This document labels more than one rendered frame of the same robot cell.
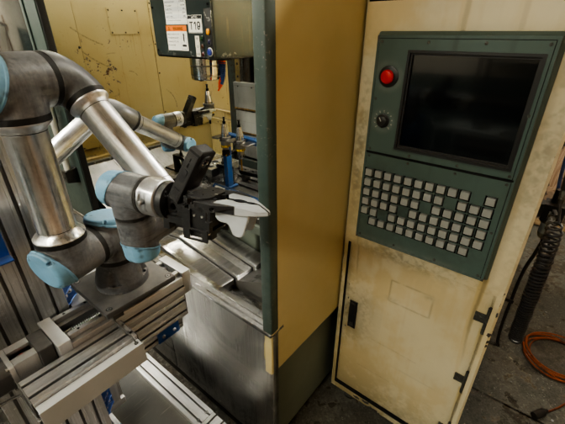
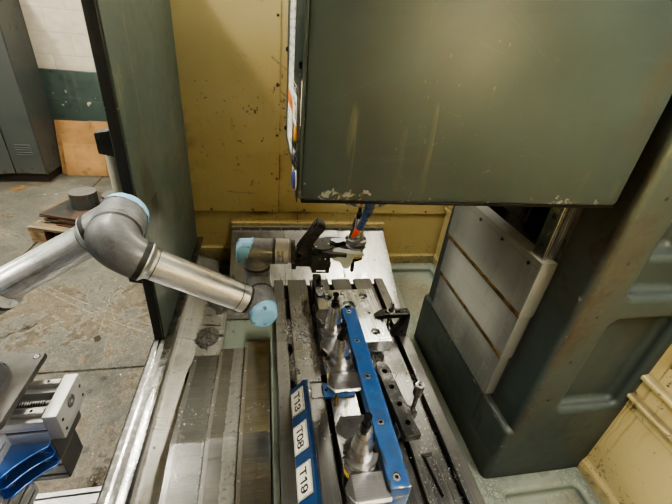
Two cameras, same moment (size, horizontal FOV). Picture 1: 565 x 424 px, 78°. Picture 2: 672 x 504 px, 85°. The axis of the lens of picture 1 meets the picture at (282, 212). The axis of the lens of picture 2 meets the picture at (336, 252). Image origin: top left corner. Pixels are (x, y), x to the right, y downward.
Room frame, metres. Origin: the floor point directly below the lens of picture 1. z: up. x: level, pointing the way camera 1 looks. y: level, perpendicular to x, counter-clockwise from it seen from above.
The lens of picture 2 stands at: (1.26, -0.13, 1.87)
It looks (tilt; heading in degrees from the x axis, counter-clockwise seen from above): 31 degrees down; 39
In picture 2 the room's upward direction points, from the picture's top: 6 degrees clockwise
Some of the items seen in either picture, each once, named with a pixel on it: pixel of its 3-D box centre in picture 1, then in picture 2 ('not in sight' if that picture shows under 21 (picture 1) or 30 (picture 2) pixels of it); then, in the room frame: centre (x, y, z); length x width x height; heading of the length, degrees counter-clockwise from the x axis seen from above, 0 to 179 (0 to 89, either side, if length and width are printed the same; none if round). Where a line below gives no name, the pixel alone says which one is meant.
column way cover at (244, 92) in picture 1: (261, 124); (476, 289); (2.39, 0.14, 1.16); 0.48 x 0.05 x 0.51; 51
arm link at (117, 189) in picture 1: (128, 192); not in sight; (0.64, 0.31, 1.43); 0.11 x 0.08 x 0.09; 66
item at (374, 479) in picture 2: not in sight; (366, 487); (1.59, 0.01, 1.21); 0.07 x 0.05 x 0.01; 141
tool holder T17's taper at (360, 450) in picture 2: not in sight; (363, 440); (1.62, 0.05, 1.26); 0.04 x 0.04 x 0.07
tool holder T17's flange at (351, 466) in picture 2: not in sight; (359, 455); (1.62, 0.05, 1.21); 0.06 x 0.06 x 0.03
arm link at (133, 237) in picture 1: (144, 230); not in sight; (0.65, 0.30, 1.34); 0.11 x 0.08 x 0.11; 156
